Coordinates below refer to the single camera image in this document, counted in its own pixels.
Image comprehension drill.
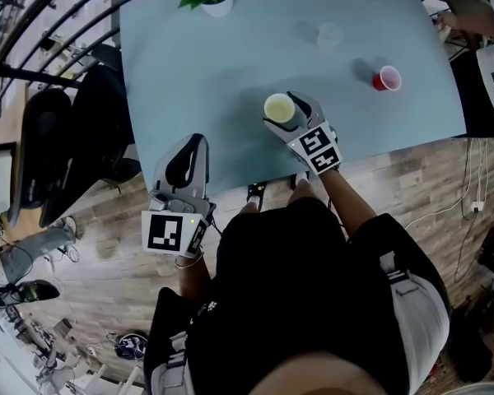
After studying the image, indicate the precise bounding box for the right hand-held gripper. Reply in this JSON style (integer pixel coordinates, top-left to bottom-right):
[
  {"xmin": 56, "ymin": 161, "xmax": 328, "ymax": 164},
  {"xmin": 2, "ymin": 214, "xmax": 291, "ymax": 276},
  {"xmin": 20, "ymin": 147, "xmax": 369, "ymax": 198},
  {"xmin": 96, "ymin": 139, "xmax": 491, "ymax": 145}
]
[{"xmin": 262, "ymin": 91, "xmax": 343, "ymax": 177}]

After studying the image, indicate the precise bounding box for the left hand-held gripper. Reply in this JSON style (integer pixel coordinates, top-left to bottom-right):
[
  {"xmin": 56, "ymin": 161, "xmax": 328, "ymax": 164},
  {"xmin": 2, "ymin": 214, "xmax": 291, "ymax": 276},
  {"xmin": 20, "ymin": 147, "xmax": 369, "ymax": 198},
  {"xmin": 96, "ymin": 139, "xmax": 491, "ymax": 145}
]
[{"xmin": 141, "ymin": 132, "xmax": 217, "ymax": 259}]

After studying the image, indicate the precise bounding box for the yellow plastic cup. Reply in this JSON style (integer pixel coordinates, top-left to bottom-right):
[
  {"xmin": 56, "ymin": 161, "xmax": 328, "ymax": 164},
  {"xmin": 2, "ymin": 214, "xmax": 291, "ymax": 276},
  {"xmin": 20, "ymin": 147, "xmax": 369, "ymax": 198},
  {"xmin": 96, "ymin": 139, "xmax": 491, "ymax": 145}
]
[{"xmin": 263, "ymin": 92, "xmax": 296, "ymax": 124}]

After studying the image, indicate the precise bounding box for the clear plastic cup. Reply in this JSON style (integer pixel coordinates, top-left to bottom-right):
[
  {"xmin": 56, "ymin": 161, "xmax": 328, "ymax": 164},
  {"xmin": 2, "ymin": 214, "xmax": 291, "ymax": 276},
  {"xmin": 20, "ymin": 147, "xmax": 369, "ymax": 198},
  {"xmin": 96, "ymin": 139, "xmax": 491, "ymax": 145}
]
[{"xmin": 316, "ymin": 21, "xmax": 344, "ymax": 50}]

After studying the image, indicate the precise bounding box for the red plastic cup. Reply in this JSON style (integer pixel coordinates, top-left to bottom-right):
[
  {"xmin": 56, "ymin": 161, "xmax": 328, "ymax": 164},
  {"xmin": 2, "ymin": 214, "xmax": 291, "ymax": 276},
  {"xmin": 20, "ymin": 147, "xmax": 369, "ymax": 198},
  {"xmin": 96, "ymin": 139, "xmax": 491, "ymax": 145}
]
[{"xmin": 372, "ymin": 64, "xmax": 403, "ymax": 92}]

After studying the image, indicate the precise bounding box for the person's right forearm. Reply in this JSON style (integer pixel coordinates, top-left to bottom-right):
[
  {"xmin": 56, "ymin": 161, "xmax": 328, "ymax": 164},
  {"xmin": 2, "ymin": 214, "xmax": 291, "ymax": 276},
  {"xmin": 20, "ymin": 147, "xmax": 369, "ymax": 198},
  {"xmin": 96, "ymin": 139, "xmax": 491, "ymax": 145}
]
[{"xmin": 320, "ymin": 169, "xmax": 378, "ymax": 239}]

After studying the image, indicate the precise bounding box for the person's left forearm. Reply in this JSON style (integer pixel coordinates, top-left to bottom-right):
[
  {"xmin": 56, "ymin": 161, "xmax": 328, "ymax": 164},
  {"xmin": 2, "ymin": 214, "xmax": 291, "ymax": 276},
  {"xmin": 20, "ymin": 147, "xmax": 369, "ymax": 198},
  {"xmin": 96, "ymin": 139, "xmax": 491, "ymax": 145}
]
[{"xmin": 175, "ymin": 253, "xmax": 213, "ymax": 303}]

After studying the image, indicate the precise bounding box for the person's left black shoe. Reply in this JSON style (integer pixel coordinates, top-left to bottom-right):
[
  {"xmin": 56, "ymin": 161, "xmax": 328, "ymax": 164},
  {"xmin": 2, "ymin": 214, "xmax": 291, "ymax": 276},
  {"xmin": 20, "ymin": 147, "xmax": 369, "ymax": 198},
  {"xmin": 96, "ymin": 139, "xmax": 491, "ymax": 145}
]
[{"xmin": 246, "ymin": 180, "xmax": 269, "ymax": 205}]

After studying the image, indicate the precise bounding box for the black office chair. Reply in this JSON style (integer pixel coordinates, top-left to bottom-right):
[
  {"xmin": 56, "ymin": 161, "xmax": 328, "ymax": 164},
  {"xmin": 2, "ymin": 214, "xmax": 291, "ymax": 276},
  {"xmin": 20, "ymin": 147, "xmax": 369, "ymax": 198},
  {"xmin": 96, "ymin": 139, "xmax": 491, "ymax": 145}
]
[
  {"xmin": 7, "ymin": 88, "xmax": 73, "ymax": 226},
  {"xmin": 39, "ymin": 63, "xmax": 142, "ymax": 228}
]

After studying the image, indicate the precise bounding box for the person's black grey top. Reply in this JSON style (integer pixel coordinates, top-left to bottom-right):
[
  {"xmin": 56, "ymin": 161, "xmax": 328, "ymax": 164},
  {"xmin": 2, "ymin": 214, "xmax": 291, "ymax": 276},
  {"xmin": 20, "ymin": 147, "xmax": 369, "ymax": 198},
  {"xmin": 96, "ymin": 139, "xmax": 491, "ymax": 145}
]
[{"xmin": 143, "ymin": 197, "xmax": 452, "ymax": 395}]

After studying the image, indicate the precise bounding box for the light blue table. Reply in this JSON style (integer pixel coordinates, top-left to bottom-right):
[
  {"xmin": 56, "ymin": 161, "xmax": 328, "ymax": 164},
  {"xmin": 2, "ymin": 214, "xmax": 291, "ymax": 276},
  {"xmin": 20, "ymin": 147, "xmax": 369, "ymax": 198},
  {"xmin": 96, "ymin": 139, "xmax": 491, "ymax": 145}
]
[{"xmin": 0, "ymin": 0, "xmax": 190, "ymax": 139}]

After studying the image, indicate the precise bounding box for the thin metal bracelet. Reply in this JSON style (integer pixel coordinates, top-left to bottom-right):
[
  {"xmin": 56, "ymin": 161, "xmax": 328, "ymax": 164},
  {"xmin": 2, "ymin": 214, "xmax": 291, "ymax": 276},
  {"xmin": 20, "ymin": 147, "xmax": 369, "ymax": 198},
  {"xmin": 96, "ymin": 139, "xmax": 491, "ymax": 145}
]
[{"xmin": 174, "ymin": 252, "xmax": 205, "ymax": 270}]

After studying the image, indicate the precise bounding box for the white power cable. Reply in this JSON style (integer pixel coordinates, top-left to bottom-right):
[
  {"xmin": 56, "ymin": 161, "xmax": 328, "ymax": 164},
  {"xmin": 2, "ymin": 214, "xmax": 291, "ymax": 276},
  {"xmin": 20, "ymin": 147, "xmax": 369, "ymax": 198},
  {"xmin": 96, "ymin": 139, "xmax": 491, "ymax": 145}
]
[{"xmin": 403, "ymin": 137, "xmax": 492, "ymax": 230}]

